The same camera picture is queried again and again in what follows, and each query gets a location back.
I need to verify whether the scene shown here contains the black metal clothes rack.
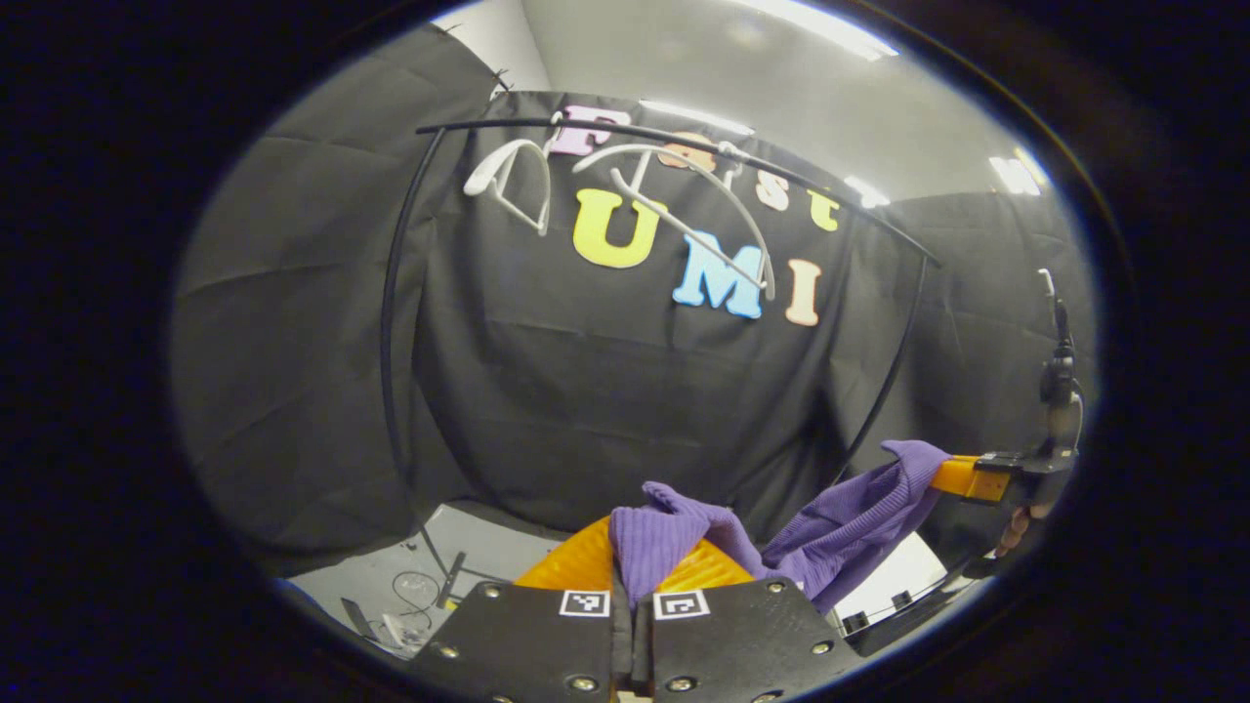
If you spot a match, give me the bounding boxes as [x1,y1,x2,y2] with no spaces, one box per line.
[379,115,944,608]

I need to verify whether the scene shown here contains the purple knit cardigan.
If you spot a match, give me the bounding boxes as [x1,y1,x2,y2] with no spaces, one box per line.
[609,439,954,615]

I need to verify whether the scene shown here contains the white plastic hanger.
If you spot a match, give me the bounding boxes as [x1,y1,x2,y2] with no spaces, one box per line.
[573,141,778,303]
[463,138,554,238]

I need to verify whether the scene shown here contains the black backdrop cloth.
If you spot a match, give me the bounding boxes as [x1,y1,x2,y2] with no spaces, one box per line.
[171,24,1100,587]

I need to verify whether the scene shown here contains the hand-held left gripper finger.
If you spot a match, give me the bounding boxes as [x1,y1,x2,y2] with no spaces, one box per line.
[410,516,633,703]
[633,539,865,703]

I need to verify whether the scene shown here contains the ceiling light panel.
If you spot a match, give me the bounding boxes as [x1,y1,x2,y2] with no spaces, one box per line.
[987,145,1052,197]

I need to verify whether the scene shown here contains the small black flat device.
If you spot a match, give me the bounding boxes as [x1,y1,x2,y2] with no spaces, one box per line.
[339,596,381,642]

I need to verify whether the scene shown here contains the thin dark cable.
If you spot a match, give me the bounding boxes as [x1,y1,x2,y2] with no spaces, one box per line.
[390,569,443,632]

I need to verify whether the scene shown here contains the white paper sheet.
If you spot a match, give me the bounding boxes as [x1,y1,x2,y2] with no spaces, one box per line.
[835,532,948,626]

